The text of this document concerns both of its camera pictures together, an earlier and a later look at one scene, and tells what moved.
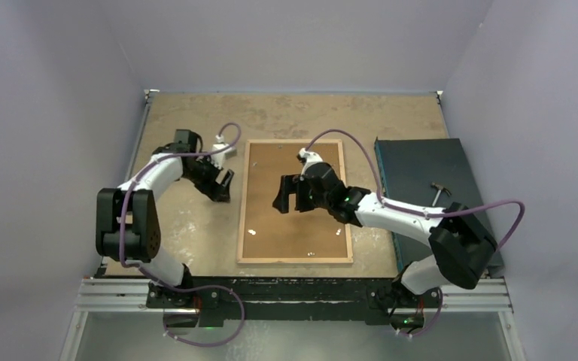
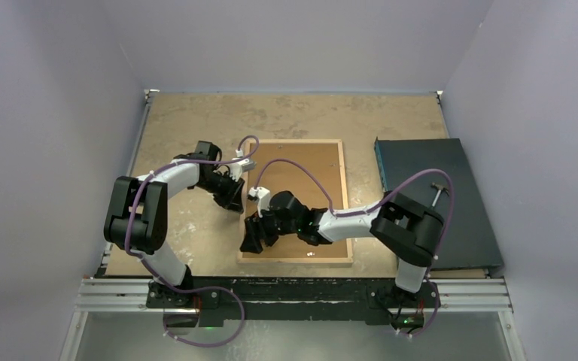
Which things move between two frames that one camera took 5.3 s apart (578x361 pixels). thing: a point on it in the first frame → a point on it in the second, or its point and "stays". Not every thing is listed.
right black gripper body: [308, 199] → [272, 226]
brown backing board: [269, 234] stays
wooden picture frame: [240, 259] stays
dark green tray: [430, 172] stays
